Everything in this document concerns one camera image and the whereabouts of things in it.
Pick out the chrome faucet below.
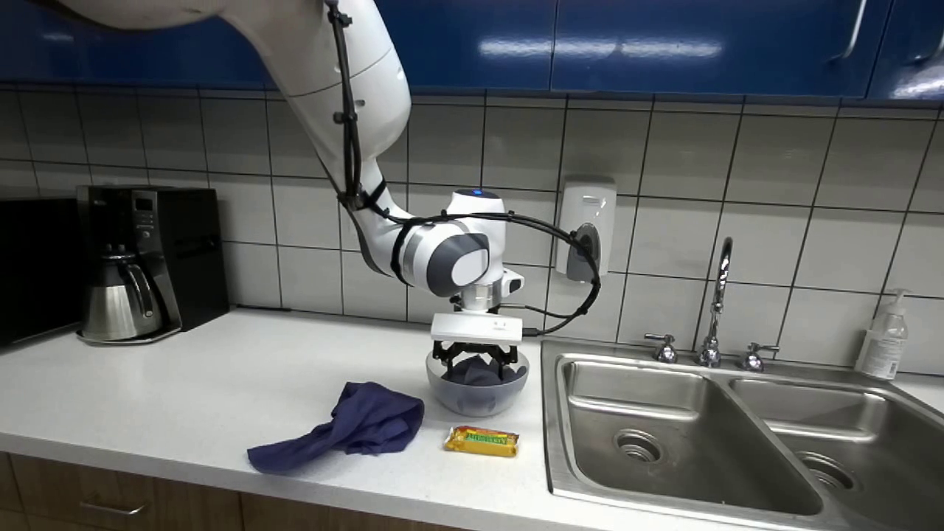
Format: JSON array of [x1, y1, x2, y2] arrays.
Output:
[[647, 240, 776, 371]]

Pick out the blue cloth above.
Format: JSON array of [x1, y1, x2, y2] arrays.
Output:
[[248, 381, 426, 471]]

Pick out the clear plastic bowl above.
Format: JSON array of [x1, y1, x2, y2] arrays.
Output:
[[426, 345, 529, 420]]

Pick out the black coffee maker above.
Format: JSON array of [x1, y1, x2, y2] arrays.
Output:
[[78, 187, 230, 343]]

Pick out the white soap dispenser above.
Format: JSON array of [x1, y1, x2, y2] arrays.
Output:
[[562, 181, 618, 272]]

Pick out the black microwave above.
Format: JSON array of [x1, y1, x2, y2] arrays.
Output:
[[0, 197, 84, 349]]

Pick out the clear soap bottle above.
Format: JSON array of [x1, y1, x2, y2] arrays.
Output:
[[855, 293, 910, 381]]

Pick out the steel coffee carafe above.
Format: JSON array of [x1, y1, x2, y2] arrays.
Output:
[[79, 253, 164, 345]]

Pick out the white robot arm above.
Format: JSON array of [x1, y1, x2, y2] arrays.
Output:
[[56, 0, 525, 386]]

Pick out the grey towel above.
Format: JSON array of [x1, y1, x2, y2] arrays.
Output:
[[447, 356, 513, 386]]

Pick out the wooden lower cabinets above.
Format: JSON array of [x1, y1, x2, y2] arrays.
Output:
[[4, 454, 451, 531]]

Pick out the blue upper cabinets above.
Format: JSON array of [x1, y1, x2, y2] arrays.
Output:
[[0, 0, 944, 104]]

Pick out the yellow sponge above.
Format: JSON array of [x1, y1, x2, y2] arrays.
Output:
[[447, 426, 519, 458]]

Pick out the stainless steel double sink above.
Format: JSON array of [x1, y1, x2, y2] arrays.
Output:
[[540, 345, 944, 531]]

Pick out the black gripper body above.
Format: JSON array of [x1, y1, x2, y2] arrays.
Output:
[[435, 343, 522, 381]]

